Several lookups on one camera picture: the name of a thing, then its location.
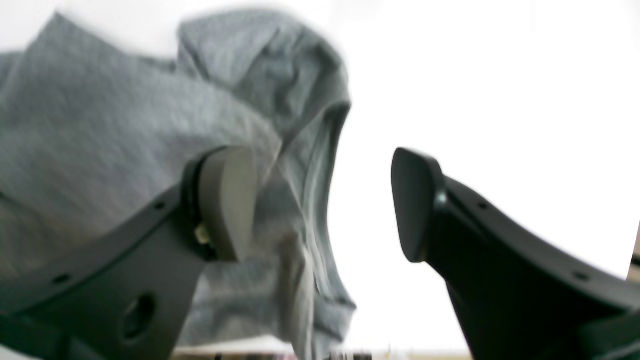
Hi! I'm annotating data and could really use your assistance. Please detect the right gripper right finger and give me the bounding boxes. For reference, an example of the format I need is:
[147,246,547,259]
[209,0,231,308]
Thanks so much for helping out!
[391,147,640,360]

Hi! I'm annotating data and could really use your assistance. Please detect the grey t-shirt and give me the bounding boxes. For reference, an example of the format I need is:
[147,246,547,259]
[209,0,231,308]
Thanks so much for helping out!
[0,9,356,360]

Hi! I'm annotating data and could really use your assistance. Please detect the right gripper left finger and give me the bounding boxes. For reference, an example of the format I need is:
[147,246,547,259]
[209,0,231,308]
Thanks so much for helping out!
[0,146,258,360]

